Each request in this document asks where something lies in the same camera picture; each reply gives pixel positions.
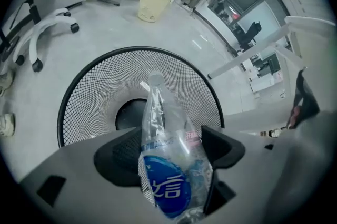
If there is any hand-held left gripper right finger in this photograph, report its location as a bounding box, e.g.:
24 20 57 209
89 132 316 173
201 125 285 224

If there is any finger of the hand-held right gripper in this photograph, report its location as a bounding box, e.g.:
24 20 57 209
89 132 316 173
288 67 321 129

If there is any black mesh waste bin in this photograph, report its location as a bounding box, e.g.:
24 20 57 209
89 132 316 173
57 46 225 147

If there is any person's right forearm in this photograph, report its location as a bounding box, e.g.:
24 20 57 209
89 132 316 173
263 109 337 221

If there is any white work table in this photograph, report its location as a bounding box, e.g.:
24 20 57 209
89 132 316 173
284 15 337 34

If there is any white grey office chair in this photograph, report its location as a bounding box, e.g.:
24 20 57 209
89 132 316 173
0 0 80 73

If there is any cream plastic basket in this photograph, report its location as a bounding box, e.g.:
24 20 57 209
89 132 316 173
136 0 174 23

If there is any white table frame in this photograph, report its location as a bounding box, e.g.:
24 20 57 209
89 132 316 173
207 23 308 80

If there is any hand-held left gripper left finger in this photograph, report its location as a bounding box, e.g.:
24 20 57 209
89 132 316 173
18 127 158 224

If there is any clear plastic bottle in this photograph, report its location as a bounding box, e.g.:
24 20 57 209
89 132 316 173
138 70 214 224

